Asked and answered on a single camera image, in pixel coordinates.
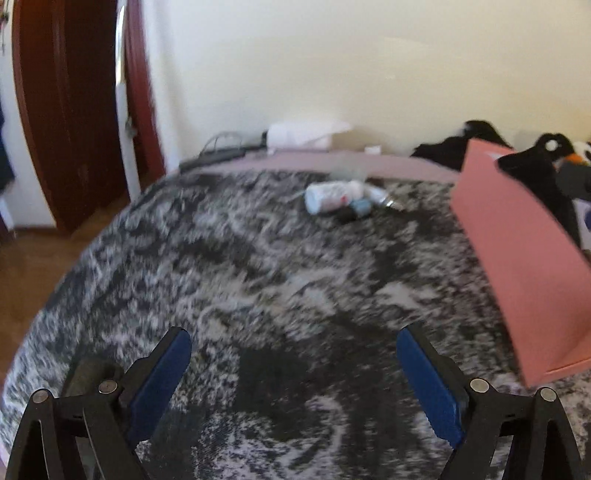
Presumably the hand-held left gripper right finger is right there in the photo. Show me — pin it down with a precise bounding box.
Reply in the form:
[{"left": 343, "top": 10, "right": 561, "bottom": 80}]
[{"left": 396, "top": 322, "right": 583, "bottom": 480}]

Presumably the grey black patterned blanket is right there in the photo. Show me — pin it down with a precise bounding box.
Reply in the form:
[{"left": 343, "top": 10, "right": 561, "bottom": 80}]
[{"left": 0, "top": 168, "right": 591, "bottom": 480}]

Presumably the black power strip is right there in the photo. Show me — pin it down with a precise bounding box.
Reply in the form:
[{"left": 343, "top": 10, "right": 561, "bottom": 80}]
[{"left": 179, "top": 148, "right": 246, "bottom": 173}]

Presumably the white tissue pack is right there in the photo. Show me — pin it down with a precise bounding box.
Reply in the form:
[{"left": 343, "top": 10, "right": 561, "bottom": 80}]
[{"left": 267, "top": 120, "right": 354, "bottom": 151}]

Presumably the white plastic bottle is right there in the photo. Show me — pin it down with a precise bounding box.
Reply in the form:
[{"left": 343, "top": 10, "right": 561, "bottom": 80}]
[{"left": 304, "top": 180, "right": 366, "bottom": 216}]

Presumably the dark wooden door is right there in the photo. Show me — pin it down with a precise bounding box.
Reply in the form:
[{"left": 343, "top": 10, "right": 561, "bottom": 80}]
[{"left": 11, "top": 0, "right": 164, "bottom": 234}]

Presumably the small silver tube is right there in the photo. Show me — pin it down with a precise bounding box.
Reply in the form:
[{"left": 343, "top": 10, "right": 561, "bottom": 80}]
[{"left": 366, "top": 185, "right": 407, "bottom": 212}]

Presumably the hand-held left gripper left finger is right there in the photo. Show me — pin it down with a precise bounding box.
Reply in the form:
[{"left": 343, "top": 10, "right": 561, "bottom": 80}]
[{"left": 6, "top": 326, "right": 193, "bottom": 480}]

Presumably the penguin plush toy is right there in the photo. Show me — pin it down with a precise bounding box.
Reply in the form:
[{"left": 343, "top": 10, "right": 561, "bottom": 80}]
[{"left": 496, "top": 133, "right": 591, "bottom": 250}]

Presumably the pink box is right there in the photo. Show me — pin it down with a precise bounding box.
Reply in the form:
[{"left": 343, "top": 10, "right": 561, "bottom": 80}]
[{"left": 450, "top": 138, "right": 591, "bottom": 387}]

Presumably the pink mattress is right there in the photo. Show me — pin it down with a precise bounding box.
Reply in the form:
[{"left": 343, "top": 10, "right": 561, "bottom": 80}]
[{"left": 178, "top": 150, "right": 462, "bottom": 185}]

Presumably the black cloth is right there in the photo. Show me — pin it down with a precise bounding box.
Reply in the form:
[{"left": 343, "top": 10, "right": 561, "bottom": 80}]
[{"left": 411, "top": 120, "right": 513, "bottom": 172}]

